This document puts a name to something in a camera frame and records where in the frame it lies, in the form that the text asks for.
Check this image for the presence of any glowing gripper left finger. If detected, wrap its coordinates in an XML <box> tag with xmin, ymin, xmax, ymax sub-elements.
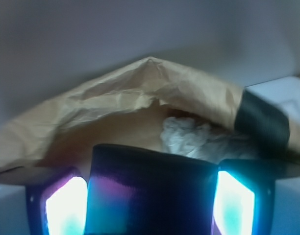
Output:
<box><xmin>25</xmin><ymin>167</ymin><xmax>88</xmax><ymax>235</ymax></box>

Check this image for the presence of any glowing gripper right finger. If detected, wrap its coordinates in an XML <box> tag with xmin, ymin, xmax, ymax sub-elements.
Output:
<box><xmin>211</xmin><ymin>159</ymin><xmax>275</xmax><ymax>235</ymax></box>

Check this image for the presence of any brown paper bag basin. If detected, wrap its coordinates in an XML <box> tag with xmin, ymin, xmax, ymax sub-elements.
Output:
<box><xmin>0</xmin><ymin>57</ymin><xmax>300</xmax><ymax>178</ymax></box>

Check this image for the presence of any white crumpled paper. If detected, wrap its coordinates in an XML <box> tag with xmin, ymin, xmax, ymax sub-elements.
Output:
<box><xmin>160</xmin><ymin>117</ymin><xmax>261</xmax><ymax>164</ymax></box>

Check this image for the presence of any black box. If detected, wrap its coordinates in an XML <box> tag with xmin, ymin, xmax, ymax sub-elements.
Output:
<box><xmin>85</xmin><ymin>144</ymin><xmax>217</xmax><ymax>235</ymax></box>

